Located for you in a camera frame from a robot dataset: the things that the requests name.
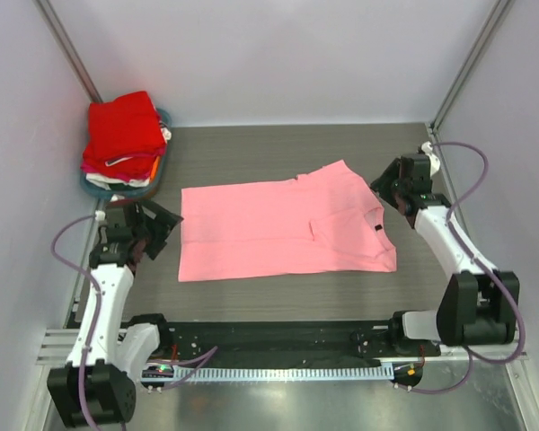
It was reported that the pink t-shirt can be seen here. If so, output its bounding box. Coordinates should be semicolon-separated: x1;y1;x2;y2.
178;160;397;282

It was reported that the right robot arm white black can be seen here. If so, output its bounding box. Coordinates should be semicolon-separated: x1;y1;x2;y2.
371;153;520;347

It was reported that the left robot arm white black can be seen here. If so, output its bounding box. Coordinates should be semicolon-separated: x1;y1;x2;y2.
47;199;182;430

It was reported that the teal plastic basket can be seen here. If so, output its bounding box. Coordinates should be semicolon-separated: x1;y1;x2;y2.
79;105;174;203

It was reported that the orange folded t-shirt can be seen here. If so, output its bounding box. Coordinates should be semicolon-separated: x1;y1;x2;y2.
148;156;162;182

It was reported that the white folded t-shirt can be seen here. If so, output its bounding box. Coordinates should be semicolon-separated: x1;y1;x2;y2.
85;173;150;189

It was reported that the red folded t-shirt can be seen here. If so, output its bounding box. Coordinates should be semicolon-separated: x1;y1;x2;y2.
83;91;166;166

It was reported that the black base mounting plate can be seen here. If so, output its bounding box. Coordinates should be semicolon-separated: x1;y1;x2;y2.
152;321;440;369

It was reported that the aluminium frame rail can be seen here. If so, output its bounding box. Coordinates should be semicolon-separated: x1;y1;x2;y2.
35;327;127;365

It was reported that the white slotted cable duct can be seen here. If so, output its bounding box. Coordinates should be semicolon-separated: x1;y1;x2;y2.
134;364;395;383

